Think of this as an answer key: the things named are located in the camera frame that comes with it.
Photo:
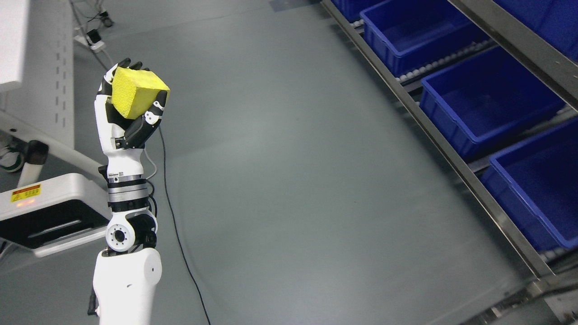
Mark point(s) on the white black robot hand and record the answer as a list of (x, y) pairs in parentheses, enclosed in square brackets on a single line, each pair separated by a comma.
[(114, 131)]

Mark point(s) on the yellow foam block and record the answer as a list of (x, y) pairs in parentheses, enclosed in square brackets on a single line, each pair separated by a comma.
[(134, 91)]

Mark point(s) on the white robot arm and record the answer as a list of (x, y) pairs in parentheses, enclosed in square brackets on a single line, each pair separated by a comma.
[(128, 270)]

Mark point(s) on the metal shelf rack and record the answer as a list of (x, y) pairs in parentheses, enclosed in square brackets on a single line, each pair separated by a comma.
[(542, 36)]

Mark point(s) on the white machine base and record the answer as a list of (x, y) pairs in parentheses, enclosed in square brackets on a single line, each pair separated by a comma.
[(45, 216)]

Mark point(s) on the power strip on floor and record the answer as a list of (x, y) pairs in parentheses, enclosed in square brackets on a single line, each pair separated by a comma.
[(91, 39)]

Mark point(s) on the blue bin far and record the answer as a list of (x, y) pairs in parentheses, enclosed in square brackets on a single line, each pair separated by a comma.
[(409, 34)]

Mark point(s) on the blue bin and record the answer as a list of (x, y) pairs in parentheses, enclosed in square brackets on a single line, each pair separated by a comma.
[(481, 104), (536, 183), (409, 34)]

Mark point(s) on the blue bin center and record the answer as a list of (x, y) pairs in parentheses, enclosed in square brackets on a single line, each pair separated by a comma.
[(481, 104)]

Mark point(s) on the blue bin near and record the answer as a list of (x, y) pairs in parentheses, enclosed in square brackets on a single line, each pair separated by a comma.
[(536, 183)]

